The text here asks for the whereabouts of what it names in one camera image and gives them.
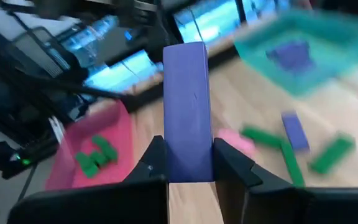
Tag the red plastic bin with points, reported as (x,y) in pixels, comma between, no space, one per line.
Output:
(110,174)

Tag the bright desk monitor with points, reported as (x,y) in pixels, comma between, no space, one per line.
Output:
(207,21)
(89,34)
(123,71)

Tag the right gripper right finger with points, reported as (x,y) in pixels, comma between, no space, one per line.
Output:
(235,177)

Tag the teal translucent plastic bin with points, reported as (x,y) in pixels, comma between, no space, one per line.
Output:
(322,53)

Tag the grey mesh office chair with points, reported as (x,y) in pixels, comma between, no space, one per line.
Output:
(39,53)

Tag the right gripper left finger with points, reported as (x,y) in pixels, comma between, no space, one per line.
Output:
(152,165)

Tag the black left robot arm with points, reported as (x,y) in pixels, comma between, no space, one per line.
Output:
(11,124)

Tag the pink wooden block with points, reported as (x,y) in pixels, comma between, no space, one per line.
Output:
(238,141)

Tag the blue wooden block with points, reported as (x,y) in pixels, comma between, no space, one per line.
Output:
(291,56)
(294,130)
(186,112)

